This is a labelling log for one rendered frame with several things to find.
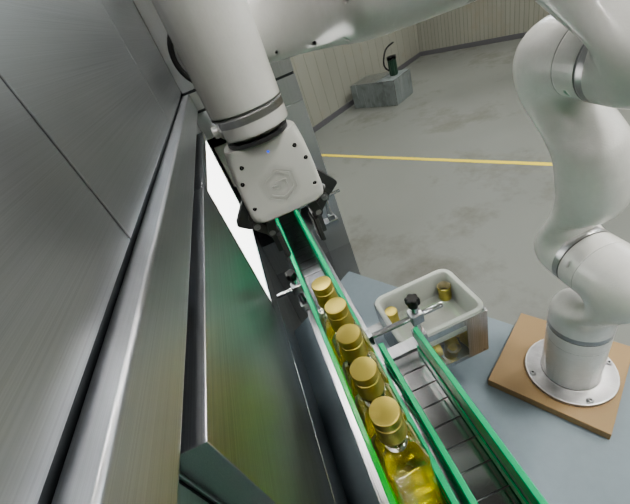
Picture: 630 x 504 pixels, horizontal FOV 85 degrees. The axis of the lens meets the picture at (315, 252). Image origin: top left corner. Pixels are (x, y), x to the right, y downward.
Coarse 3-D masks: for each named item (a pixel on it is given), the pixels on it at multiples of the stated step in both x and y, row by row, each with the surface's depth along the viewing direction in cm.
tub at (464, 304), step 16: (432, 272) 93; (448, 272) 92; (400, 288) 93; (416, 288) 93; (432, 288) 95; (464, 288) 86; (384, 304) 93; (400, 304) 95; (432, 304) 94; (448, 304) 92; (464, 304) 88; (480, 304) 81; (384, 320) 86; (432, 320) 90; (448, 320) 89; (400, 336) 81
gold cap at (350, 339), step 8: (344, 328) 47; (352, 328) 46; (336, 336) 46; (344, 336) 45; (352, 336) 45; (360, 336) 45; (344, 344) 45; (352, 344) 45; (360, 344) 46; (344, 352) 46; (352, 352) 46; (360, 352) 46; (352, 360) 47
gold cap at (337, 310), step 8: (328, 304) 51; (336, 304) 50; (344, 304) 50; (328, 312) 50; (336, 312) 49; (344, 312) 50; (336, 320) 50; (344, 320) 50; (352, 320) 52; (336, 328) 51
